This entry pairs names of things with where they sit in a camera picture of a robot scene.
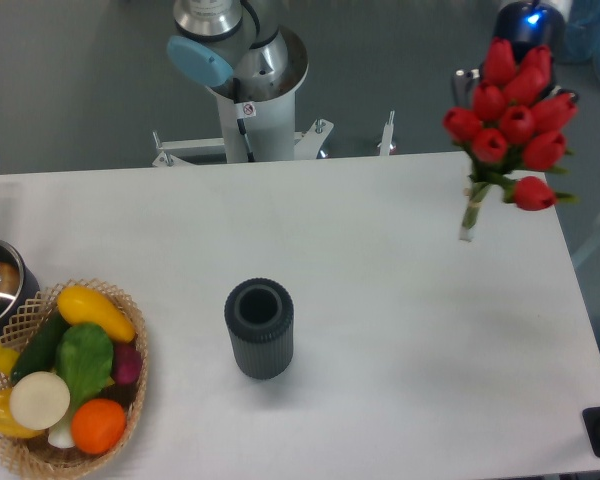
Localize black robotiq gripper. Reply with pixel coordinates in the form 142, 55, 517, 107
451, 1, 579, 109

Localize red tulip bouquet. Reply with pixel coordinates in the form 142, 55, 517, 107
441, 37, 580, 243

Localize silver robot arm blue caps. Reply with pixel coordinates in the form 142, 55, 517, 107
167, 1, 573, 102

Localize dark grey ribbed vase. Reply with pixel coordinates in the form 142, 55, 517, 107
224, 278, 294, 380

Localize blue plastic bag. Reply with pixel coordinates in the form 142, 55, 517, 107
558, 0, 600, 82

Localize purple red onion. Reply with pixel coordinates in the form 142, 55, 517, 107
111, 343, 142, 385

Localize yellow squash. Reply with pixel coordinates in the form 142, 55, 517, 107
56, 285, 136, 343

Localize green lettuce leaf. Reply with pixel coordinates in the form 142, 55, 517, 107
55, 322, 113, 413

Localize woven wicker basket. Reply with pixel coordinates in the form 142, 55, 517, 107
0, 279, 149, 479

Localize orange fruit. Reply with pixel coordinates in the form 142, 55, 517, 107
71, 398, 126, 455

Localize dark green cucumber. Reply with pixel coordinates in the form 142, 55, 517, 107
10, 312, 69, 385

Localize white round radish slice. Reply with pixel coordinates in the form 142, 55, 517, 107
9, 371, 70, 430

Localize white green onion stalk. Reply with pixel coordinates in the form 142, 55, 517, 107
47, 412, 75, 449

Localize yellow bell pepper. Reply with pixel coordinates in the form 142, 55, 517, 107
0, 388, 44, 439

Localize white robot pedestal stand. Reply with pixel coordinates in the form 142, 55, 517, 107
151, 94, 397, 168

